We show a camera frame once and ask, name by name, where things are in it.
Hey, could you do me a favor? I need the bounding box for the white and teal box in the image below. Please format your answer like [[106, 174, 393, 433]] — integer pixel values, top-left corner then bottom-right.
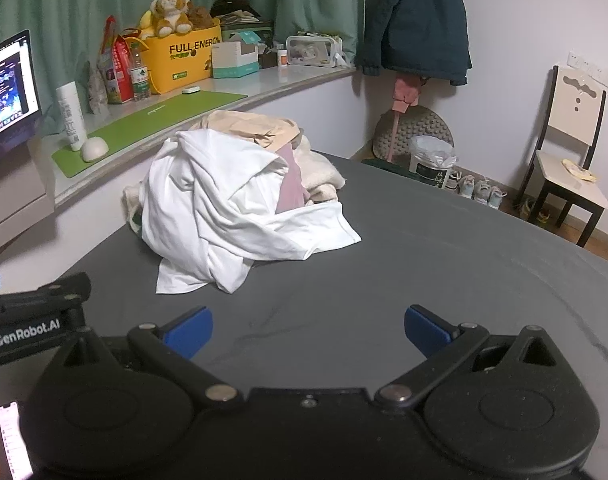
[[211, 40, 259, 79]]

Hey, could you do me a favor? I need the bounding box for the salmon pink cloth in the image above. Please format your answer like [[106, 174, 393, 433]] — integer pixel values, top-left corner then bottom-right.
[[391, 74, 425, 161]]

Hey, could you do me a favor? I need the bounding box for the dark cloth bag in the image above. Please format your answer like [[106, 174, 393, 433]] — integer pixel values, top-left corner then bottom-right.
[[210, 0, 262, 23]]

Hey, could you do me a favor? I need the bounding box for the clear plastic bag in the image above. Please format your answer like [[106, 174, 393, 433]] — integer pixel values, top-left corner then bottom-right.
[[86, 59, 110, 117]]

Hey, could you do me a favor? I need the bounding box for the green tin box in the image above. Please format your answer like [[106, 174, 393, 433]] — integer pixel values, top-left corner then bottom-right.
[[220, 20, 275, 48]]

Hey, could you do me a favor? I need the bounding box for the tall red packet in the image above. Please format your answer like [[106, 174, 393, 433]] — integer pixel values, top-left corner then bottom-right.
[[99, 16, 119, 68]]

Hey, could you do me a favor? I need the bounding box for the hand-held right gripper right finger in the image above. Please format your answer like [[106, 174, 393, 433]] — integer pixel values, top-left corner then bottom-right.
[[375, 305, 559, 413]]

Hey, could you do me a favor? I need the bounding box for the red snack bag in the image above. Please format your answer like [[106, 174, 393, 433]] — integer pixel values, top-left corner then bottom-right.
[[111, 35, 135, 105]]

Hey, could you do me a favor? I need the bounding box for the brown plush toy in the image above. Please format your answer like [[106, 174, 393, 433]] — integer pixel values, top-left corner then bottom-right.
[[186, 2, 215, 30]]

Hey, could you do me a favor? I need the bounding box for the white lotion bottle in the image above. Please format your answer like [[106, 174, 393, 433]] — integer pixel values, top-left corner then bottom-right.
[[55, 81, 88, 152]]

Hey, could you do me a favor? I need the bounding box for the beige and black chair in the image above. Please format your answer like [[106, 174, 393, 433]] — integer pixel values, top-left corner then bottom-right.
[[516, 65, 608, 247]]

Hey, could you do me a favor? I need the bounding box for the monkey plush toy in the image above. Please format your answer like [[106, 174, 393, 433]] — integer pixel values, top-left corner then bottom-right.
[[150, 0, 193, 38]]

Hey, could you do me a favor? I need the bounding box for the cream fluffy sweater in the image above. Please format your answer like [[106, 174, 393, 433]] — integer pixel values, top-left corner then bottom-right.
[[121, 132, 347, 235]]

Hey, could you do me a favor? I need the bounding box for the trash bin with plastic liner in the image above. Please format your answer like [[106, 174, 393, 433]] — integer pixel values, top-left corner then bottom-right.
[[409, 135, 457, 188]]

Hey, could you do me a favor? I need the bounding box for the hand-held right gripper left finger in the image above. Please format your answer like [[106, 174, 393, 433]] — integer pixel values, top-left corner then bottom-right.
[[59, 306, 245, 413]]

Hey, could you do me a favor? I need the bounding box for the pale yellow cloth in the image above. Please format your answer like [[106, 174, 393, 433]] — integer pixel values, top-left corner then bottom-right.
[[561, 158, 602, 182]]

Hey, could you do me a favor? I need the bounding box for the white dome lamp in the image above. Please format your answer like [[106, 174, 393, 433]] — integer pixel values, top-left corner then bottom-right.
[[80, 136, 110, 163]]

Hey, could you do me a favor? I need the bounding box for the green desk mat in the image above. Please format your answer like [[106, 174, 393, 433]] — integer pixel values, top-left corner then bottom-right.
[[51, 91, 249, 178]]

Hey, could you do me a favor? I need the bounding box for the beige garment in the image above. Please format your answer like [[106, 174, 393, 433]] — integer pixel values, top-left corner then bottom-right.
[[199, 110, 305, 152]]

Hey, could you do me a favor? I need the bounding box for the yellow storage box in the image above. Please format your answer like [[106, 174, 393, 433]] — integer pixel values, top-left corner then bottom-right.
[[143, 19, 222, 95]]

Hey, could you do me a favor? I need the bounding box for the white wall socket strip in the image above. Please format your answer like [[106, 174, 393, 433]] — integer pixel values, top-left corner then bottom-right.
[[568, 50, 608, 86]]

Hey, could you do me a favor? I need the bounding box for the green shoe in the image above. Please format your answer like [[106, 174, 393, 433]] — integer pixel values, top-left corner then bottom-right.
[[520, 196, 554, 227]]

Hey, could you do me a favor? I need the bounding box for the white shirt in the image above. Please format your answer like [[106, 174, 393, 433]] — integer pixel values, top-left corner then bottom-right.
[[140, 129, 363, 295]]

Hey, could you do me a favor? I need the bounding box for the mauve pink garment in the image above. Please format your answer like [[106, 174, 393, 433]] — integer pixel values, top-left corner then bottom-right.
[[275, 142, 315, 213]]

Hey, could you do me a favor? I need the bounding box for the laptop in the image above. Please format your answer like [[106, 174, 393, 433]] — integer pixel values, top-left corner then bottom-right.
[[0, 29, 45, 171]]

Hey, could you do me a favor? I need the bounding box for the clear water bottle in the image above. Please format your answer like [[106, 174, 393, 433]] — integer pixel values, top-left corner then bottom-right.
[[129, 42, 151, 102]]

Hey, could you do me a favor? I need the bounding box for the smartphone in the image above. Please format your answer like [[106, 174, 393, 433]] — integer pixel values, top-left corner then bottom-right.
[[0, 400, 35, 480]]

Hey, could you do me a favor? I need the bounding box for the clear cosmetic pouch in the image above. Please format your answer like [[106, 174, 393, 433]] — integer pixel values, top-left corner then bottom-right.
[[286, 35, 349, 68]]

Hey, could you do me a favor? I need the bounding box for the dark teal jacket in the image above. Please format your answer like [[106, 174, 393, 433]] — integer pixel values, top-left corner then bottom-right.
[[358, 0, 473, 87]]

